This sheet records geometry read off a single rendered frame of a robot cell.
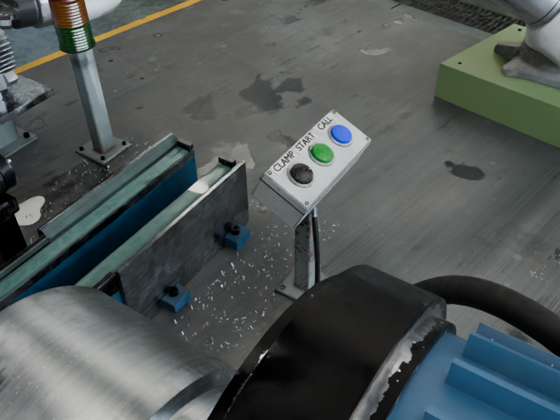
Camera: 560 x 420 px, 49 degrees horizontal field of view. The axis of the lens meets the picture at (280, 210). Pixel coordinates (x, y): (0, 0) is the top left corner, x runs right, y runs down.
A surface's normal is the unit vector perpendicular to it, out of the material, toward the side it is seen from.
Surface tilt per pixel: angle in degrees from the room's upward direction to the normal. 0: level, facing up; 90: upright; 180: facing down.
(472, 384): 75
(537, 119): 90
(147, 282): 90
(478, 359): 60
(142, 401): 9
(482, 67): 5
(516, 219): 0
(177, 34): 0
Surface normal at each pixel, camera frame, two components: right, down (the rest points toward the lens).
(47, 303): 0.22, -0.91
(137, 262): 0.83, 0.36
